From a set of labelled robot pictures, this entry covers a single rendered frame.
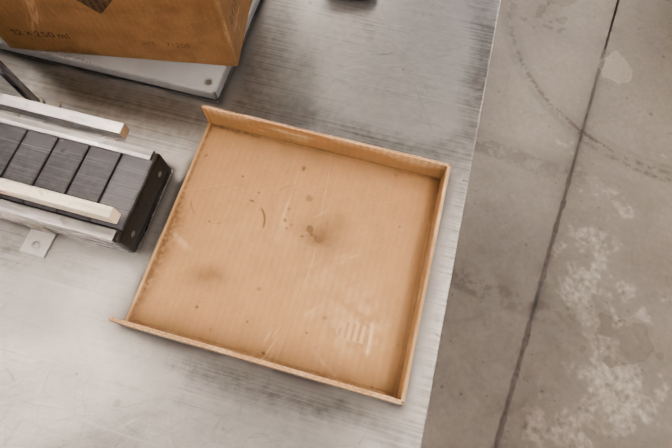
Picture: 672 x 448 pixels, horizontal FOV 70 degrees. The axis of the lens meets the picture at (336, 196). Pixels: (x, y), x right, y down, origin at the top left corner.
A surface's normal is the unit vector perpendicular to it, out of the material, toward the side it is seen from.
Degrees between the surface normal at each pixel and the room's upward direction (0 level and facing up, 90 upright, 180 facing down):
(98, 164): 0
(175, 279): 0
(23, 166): 0
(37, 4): 90
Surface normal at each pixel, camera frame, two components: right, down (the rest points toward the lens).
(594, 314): 0.01, -0.38
